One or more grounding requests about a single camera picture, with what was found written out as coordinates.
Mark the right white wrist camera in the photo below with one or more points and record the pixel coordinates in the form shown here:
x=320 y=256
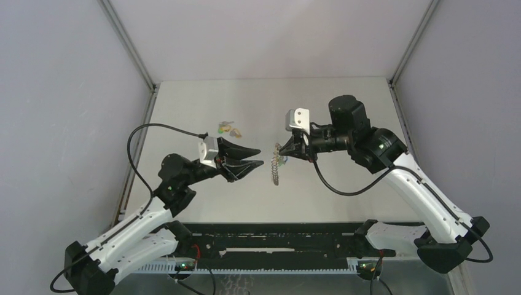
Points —
x=298 y=119

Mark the aluminium frame post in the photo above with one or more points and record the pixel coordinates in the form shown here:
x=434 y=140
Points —
x=393 y=81
x=128 y=45

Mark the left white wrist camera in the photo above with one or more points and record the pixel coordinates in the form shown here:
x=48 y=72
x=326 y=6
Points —
x=209 y=150

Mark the left aluminium frame post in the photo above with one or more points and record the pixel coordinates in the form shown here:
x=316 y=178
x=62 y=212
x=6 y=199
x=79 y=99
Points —
x=128 y=45

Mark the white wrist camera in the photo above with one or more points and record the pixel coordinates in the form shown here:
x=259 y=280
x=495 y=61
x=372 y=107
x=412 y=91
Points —
x=298 y=119
x=209 y=150

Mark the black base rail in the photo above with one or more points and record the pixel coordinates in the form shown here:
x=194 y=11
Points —
x=267 y=244

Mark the white toothed cable strip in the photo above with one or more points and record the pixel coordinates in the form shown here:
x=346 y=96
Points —
x=321 y=267

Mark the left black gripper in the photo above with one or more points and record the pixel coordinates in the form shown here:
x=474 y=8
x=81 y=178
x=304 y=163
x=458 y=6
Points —
x=234 y=168

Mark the metal chain keyring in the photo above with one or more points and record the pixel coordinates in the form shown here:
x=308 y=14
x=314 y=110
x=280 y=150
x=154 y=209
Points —
x=274 y=164

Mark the orange tagged key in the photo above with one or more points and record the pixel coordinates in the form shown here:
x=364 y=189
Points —
x=235 y=133

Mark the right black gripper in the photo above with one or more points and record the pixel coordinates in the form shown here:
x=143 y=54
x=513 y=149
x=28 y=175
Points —
x=301 y=146

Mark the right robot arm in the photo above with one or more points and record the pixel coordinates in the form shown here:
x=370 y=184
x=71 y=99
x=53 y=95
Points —
x=446 y=235

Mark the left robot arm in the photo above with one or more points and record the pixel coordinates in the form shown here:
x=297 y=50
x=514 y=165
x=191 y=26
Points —
x=152 y=230

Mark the right aluminium frame post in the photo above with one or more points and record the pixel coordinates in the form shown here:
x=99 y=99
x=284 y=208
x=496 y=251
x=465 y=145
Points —
x=393 y=81

